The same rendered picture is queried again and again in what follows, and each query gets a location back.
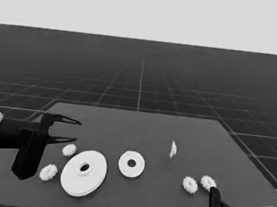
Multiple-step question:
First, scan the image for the small white gear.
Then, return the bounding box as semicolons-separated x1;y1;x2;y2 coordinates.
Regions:
61;142;78;158
38;162;59;183
181;175;201;196
199;174;219;193

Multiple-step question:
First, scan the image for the large thick white disc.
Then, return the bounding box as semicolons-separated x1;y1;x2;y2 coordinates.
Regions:
58;146;110;201

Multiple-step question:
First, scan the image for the small white T-shaped piece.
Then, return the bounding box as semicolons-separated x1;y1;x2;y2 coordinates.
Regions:
168;139;178;160

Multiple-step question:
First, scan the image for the white round carrier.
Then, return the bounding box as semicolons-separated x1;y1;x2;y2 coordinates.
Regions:
116;149;147;180

